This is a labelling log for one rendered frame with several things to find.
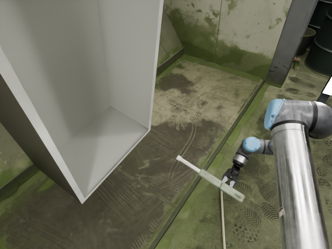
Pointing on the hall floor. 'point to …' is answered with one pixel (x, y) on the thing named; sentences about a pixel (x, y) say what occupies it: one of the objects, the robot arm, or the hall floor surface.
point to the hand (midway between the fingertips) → (224, 189)
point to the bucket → (306, 41)
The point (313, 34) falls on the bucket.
